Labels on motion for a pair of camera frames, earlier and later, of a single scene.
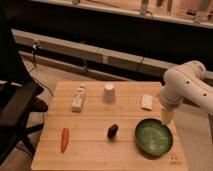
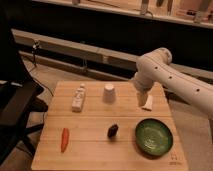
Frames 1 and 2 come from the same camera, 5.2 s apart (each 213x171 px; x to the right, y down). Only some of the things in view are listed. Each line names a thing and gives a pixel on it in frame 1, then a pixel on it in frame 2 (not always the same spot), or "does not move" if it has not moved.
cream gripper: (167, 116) → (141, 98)
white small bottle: (78, 98) does not move
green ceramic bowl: (153, 137) does not move
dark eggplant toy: (112, 131) does not move
